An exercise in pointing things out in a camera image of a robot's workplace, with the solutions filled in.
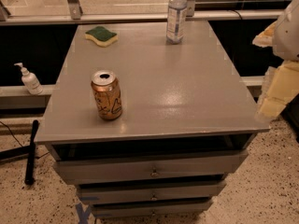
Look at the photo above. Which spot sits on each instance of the top grey drawer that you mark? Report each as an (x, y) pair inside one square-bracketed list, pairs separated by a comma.
[(146, 168)]

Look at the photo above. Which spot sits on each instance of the middle grey drawer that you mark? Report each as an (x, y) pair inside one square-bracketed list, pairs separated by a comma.
[(154, 192)]

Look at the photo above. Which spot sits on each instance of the metal railing frame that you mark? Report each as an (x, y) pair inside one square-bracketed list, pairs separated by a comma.
[(23, 12)]

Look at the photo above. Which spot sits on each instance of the white pump dispenser bottle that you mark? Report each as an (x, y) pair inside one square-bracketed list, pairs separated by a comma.
[(30, 80)]

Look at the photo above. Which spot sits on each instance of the grey drawer cabinet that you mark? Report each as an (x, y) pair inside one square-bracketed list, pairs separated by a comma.
[(177, 100)]

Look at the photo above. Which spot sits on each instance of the bottom grey drawer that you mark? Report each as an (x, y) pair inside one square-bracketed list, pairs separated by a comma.
[(150, 208)]

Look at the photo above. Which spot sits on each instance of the clear plastic water bottle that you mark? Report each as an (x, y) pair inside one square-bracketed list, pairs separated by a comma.
[(176, 16)]

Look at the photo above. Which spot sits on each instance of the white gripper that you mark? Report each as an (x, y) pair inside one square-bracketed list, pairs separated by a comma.
[(288, 34)]

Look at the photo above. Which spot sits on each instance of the green yellow sponge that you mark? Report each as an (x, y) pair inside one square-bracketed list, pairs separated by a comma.
[(101, 36)]

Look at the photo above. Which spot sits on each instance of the orange soda can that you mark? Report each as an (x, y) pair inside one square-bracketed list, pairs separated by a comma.
[(107, 94)]

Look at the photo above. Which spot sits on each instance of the grey drawer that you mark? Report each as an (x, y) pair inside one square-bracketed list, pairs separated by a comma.
[(154, 192), (150, 208), (146, 168)]

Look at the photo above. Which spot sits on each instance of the black stand leg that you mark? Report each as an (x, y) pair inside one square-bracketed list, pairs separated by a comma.
[(29, 175)]

